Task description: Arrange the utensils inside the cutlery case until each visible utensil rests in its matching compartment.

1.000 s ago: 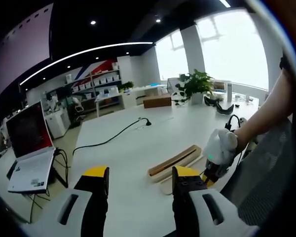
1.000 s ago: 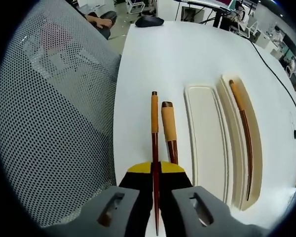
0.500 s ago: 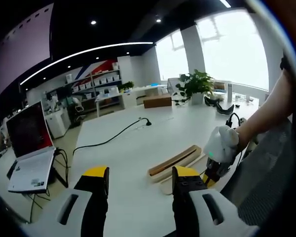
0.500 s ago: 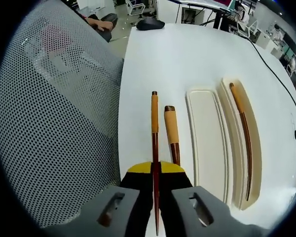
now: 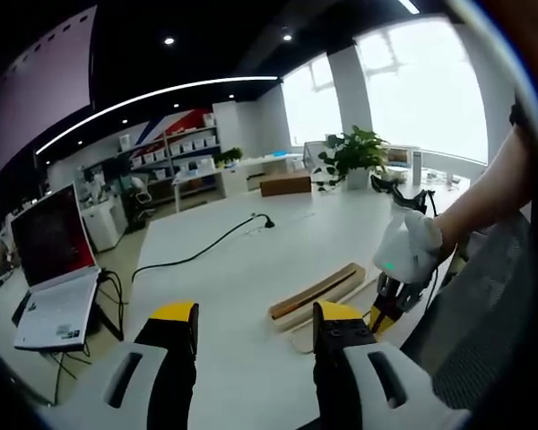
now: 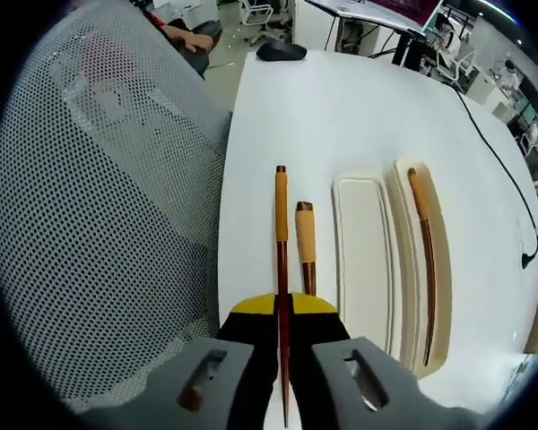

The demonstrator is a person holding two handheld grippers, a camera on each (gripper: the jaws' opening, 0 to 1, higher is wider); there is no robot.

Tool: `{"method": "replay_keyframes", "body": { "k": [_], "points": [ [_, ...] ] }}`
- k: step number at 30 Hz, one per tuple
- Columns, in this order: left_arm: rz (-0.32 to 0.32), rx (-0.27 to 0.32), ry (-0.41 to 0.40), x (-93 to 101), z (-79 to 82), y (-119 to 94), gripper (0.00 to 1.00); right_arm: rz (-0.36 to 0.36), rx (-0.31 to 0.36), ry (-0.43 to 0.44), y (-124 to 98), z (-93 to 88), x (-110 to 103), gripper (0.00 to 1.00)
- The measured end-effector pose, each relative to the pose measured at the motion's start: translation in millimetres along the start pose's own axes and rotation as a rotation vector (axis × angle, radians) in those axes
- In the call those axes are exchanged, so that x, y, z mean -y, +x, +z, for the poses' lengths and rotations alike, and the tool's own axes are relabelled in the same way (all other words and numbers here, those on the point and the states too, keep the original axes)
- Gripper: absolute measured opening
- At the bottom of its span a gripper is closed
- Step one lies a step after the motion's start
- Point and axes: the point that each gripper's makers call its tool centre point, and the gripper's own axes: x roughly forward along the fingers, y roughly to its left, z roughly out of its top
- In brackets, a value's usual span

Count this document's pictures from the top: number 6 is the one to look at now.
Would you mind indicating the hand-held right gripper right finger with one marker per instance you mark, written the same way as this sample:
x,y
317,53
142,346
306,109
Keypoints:
x,y
399,403

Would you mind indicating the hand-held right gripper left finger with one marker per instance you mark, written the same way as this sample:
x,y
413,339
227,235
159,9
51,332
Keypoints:
x,y
170,403

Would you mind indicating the cream cutlery case lid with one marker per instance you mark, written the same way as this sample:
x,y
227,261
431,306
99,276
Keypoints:
x,y
363,251

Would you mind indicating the cream cutlery case base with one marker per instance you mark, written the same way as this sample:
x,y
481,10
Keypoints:
x,y
441,251

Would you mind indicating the wooden spoon utensil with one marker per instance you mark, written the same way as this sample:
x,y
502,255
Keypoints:
x,y
306,237

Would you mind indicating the wooden chopstick utensil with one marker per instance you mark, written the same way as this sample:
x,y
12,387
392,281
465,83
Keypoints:
x,y
281,215
415,188

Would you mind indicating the grey mesh office chair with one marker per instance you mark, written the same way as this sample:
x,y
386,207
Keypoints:
x,y
94,201

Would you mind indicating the black computer mouse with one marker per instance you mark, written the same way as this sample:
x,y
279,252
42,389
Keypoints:
x,y
281,51

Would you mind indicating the white laptop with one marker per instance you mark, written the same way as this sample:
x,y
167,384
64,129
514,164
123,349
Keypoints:
x,y
363,11

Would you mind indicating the white office chair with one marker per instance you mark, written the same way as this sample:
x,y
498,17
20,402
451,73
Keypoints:
x,y
264,13

